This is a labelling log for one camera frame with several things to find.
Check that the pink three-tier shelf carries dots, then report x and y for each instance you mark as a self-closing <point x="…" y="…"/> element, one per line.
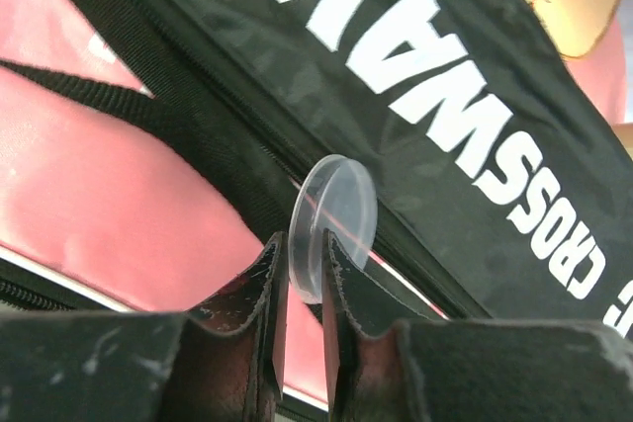
<point x="605" y="76"/>

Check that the clear plastic tube lid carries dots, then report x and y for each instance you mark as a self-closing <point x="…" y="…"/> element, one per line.
<point x="338" y="195"/>

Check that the black Crossway racket bag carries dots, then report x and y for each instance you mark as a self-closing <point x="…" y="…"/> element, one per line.
<point x="503" y="191"/>

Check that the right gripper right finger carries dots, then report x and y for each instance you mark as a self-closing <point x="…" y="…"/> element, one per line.
<point x="385" y="362"/>

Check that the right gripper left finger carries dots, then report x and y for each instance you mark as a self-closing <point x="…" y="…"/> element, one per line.
<point x="222" y="360"/>

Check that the pink racket bag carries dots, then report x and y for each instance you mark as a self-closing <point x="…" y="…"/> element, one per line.
<point x="88" y="193"/>

